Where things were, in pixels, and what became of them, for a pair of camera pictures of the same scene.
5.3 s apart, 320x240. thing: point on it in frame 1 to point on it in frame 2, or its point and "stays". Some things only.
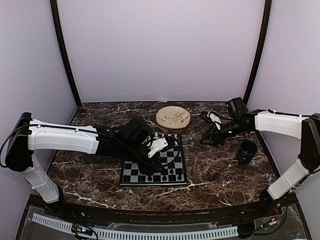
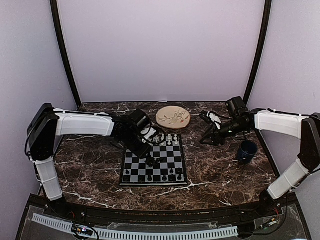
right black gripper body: (221, 139) stays
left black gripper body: (145, 169) to (130, 143)
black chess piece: (172, 178) stays
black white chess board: (174, 173) stays
